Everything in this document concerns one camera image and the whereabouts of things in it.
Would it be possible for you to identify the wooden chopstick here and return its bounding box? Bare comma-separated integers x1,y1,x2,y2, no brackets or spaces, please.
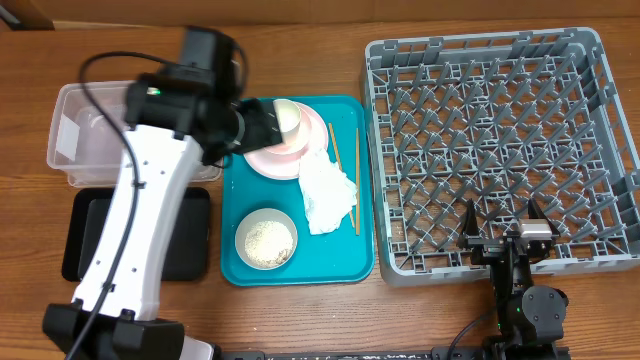
355,128,361,236
328,123,355,229

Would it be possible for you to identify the large pink plate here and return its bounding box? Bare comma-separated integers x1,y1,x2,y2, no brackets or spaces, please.
244,102,329,180

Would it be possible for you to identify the small pink plate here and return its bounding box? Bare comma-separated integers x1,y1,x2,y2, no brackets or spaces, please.
265,111,311,155

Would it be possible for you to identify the white tissue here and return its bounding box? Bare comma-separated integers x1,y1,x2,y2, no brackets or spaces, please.
298,148,357,235

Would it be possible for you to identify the cream cup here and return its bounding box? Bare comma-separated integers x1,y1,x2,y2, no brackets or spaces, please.
273,99,302,146

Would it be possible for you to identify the clear plastic bin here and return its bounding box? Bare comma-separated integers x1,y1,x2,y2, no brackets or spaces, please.
47,81,222,188

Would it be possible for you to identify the black tray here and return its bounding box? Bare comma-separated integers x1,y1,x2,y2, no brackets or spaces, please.
61,187,211,282

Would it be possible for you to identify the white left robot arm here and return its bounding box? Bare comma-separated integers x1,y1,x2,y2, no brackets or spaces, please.
42,26,282,359

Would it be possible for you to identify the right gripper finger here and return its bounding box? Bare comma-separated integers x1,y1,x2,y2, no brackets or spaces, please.
461,199,479,238
527,198,559,236

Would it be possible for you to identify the grey bowl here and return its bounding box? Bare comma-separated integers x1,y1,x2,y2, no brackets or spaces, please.
235,208,298,271

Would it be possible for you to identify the grey dishwasher rack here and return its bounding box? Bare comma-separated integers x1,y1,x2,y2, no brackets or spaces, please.
363,27,639,286

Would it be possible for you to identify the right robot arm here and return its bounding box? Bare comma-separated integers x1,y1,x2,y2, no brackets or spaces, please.
446,199,571,360

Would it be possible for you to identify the teal plastic tray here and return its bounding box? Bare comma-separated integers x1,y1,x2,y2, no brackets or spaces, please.
220,95,375,286

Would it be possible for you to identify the cooked white rice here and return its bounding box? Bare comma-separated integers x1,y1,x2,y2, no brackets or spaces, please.
245,221,294,269

